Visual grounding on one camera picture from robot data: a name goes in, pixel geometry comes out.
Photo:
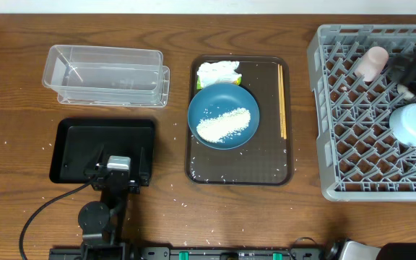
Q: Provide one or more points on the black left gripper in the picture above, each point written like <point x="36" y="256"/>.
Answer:
<point x="120" y="179"/>

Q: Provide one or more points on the pink cup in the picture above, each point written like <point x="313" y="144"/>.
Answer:
<point x="372" y="63"/>

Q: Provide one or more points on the light blue bowl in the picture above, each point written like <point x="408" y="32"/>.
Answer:
<point x="402" y="122"/>

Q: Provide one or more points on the dark blue plate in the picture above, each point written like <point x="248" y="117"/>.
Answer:
<point x="213" y="101"/>

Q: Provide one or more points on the cream white cup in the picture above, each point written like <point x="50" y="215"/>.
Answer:
<point x="404" y="92"/>

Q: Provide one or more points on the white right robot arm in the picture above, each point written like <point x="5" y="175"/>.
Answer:
<point x="347" y="249"/>

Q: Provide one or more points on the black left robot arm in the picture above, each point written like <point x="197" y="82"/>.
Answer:
<point x="101" y="221"/>

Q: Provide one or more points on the grey dishwasher rack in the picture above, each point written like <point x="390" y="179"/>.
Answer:
<point x="359" y="159"/>

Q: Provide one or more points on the black plastic tray bin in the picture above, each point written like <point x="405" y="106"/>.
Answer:
<point x="78" y="138"/>

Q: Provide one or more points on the clear plastic bin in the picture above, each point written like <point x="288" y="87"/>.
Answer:
<point x="108" y="76"/>

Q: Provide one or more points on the pile of white rice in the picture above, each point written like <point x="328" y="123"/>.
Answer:
<point x="216" y="130"/>

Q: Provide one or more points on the crumpled white napkin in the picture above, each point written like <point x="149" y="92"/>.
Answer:
<point x="218" y="69"/>

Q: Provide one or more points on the brown serving tray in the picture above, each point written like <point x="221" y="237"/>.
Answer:
<point x="266" y="159"/>

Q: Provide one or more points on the green yellow wrapper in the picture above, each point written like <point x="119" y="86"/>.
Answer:
<point x="203" y="82"/>

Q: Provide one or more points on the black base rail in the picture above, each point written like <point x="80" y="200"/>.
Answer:
<point x="163" y="253"/>

